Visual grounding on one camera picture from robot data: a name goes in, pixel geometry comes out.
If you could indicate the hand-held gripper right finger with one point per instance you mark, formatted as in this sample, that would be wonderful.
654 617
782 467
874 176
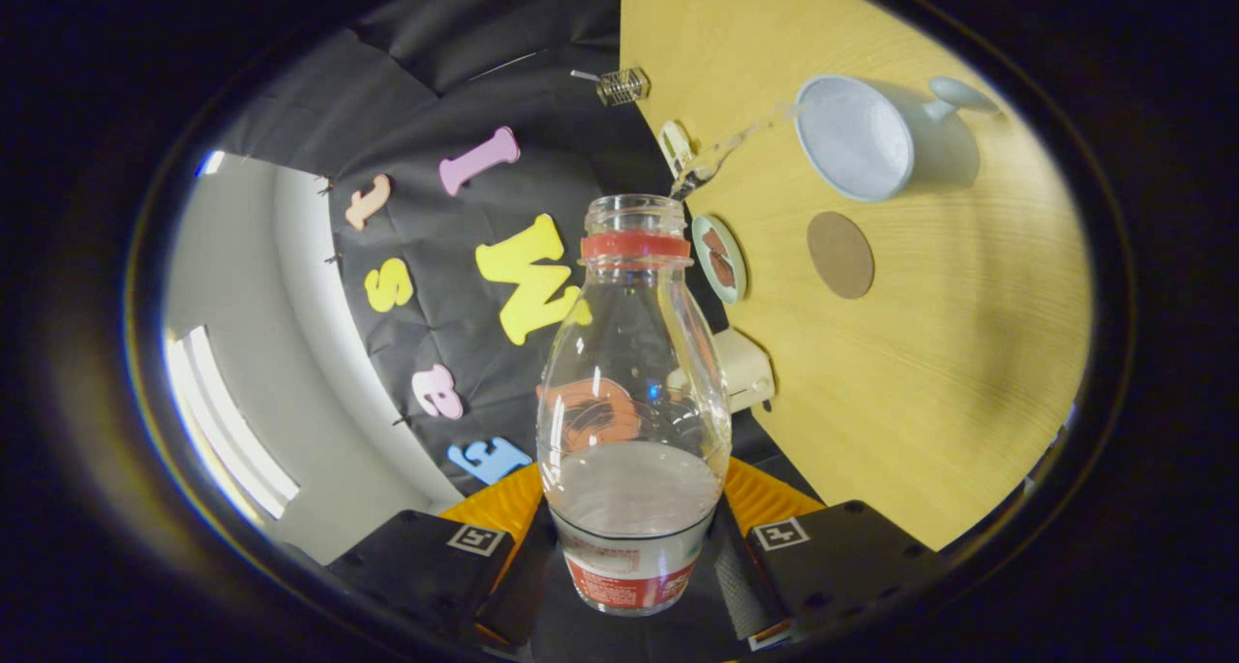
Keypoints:
842 557

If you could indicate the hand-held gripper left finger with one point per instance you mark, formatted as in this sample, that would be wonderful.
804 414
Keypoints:
416 566

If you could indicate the clear plastic juice bottle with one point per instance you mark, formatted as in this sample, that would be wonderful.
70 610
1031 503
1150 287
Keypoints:
629 508

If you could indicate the brown round coaster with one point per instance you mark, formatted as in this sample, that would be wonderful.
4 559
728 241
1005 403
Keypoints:
840 255

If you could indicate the white cup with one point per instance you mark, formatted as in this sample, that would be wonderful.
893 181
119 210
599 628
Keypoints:
861 140

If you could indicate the wooden table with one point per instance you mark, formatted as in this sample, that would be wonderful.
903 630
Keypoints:
920 382

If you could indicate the white toaster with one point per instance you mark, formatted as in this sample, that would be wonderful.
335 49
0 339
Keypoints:
750 373

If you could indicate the long ceiling light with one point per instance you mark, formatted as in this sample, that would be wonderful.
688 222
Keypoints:
232 431

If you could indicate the pale green plate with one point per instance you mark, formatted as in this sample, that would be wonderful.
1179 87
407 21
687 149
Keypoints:
736 266

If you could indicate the brown meat piece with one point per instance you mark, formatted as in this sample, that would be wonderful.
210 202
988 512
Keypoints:
723 271
713 242

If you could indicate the white divided snack dish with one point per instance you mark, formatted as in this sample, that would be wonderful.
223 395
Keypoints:
676 148

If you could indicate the small ceiling light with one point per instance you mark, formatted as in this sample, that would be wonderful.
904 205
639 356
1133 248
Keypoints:
211 164

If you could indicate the black backdrop cloth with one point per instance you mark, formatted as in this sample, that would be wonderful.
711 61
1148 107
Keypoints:
436 102

